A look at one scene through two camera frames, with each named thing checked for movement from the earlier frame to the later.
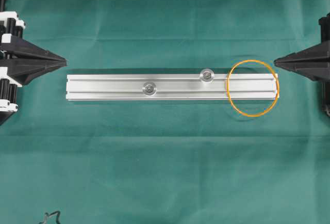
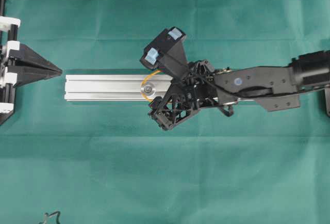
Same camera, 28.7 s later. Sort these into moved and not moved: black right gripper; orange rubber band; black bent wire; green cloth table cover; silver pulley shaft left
Moved: black right gripper; orange rubber band
Not moved: silver pulley shaft left; black bent wire; green cloth table cover
